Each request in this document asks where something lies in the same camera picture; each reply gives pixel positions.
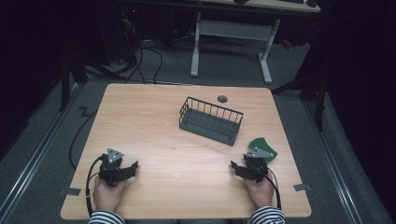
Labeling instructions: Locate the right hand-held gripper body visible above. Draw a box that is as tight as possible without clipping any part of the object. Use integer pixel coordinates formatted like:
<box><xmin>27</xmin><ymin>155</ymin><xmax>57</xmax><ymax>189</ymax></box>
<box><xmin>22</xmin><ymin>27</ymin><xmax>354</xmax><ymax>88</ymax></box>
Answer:
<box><xmin>243</xmin><ymin>147</ymin><xmax>275</xmax><ymax>184</ymax></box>

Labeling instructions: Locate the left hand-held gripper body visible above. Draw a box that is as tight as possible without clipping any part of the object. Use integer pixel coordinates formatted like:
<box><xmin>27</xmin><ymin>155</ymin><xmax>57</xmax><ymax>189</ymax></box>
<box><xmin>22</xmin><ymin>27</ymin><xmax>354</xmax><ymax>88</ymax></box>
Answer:
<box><xmin>98</xmin><ymin>147</ymin><xmax>126</xmax><ymax>188</ymax></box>

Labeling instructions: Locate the green sheet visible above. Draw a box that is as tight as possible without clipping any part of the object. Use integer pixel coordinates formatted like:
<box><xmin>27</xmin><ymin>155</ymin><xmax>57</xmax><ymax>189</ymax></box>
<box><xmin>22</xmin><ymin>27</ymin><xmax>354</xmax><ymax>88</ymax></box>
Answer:
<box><xmin>247</xmin><ymin>137</ymin><xmax>278</xmax><ymax>163</ymax></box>

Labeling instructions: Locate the dark grey wire basket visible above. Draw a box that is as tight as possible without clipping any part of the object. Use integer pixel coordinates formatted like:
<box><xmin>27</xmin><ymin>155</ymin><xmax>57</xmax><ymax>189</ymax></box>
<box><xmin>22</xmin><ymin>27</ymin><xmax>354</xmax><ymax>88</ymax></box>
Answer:
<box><xmin>178</xmin><ymin>96</ymin><xmax>245</xmax><ymax>147</ymax></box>

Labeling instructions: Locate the person's right hand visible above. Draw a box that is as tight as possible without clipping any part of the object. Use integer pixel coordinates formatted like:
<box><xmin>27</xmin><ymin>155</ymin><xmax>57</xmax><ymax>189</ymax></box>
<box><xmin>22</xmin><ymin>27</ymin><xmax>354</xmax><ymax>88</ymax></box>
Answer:
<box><xmin>242</xmin><ymin>175</ymin><xmax>276</xmax><ymax>210</ymax></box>

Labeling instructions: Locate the person's left hand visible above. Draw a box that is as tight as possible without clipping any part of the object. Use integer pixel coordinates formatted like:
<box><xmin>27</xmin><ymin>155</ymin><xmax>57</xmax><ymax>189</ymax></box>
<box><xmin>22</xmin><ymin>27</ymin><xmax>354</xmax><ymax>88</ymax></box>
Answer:
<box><xmin>92</xmin><ymin>176</ymin><xmax>129</xmax><ymax>215</ymax></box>

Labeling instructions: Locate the grey tape piece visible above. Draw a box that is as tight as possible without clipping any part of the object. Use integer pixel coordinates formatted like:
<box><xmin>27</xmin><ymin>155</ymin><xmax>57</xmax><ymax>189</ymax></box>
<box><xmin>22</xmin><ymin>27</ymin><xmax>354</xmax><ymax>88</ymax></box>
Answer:
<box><xmin>292</xmin><ymin>183</ymin><xmax>313</xmax><ymax>192</ymax></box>
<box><xmin>58</xmin><ymin>187</ymin><xmax>82</xmax><ymax>197</ymax></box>

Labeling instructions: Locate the black stand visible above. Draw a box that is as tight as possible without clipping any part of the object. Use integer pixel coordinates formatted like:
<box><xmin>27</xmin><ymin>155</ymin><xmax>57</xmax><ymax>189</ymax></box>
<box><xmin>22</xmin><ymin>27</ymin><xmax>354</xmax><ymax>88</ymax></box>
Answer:
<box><xmin>58</xmin><ymin>51</ymin><xmax>89</xmax><ymax>112</ymax></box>
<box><xmin>271</xmin><ymin>70</ymin><xmax>329</xmax><ymax>133</ymax></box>

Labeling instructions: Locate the black computer tower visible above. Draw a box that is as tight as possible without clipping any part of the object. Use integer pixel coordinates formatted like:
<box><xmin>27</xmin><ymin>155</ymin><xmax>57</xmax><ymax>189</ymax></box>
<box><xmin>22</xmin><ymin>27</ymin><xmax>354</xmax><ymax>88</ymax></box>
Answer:
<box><xmin>95</xmin><ymin>5</ymin><xmax>143</xmax><ymax>64</ymax></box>

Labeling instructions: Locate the white-framed wooden desk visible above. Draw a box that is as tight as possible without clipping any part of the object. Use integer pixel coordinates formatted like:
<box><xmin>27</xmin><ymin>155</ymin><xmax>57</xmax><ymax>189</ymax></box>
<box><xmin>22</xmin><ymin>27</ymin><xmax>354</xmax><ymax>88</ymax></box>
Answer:
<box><xmin>190</xmin><ymin>0</ymin><xmax>321</xmax><ymax>85</ymax></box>

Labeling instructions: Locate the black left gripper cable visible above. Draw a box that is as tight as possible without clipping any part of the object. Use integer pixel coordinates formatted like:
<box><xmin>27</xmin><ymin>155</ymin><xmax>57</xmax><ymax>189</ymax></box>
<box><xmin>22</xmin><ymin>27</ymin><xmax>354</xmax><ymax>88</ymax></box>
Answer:
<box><xmin>85</xmin><ymin>155</ymin><xmax>105</xmax><ymax>217</ymax></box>

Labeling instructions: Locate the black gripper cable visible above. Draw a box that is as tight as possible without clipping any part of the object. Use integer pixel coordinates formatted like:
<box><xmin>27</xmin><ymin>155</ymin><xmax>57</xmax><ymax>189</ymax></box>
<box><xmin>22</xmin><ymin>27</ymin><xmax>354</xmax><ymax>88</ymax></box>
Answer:
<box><xmin>263</xmin><ymin>167</ymin><xmax>282</xmax><ymax>210</ymax></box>
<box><xmin>85</xmin><ymin>155</ymin><xmax>105</xmax><ymax>217</ymax></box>

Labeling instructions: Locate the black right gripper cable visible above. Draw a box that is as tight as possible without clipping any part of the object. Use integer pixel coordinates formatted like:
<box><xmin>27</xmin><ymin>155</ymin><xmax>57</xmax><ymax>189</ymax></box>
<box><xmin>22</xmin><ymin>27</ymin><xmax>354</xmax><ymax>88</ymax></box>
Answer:
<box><xmin>263</xmin><ymin>167</ymin><xmax>282</xmax><ymax>210</ymax></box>

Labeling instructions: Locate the black floor cable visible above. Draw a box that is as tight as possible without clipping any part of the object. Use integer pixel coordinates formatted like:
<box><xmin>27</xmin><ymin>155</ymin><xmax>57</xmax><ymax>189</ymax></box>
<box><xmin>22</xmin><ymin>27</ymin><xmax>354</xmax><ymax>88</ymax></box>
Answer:
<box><xmin>68</xmin><ymin>105</ymin><xmax>101</xmax><ymax>171</ymax></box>

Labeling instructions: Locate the metal floor rail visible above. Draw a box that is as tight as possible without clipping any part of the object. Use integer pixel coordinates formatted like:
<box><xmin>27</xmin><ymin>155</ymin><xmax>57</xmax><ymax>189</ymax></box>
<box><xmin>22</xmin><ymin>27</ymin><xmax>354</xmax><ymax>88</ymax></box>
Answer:
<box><xmin>0</xmin><ymin>82</ymin><xmax>82</xmax><ymax>218</ymax></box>
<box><xmin>303</xmin><ymin>100</ymin><xmax>365</xmax><ymax>224</ymax></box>

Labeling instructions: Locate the bundle of black floor cables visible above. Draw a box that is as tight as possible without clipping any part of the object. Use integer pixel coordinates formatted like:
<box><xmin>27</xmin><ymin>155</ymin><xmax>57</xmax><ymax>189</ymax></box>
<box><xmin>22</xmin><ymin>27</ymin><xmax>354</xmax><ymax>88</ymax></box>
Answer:
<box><xmin>83</xmin><ymin>38</ymin><xmax>164</xmax><ymax>85</ymax></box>

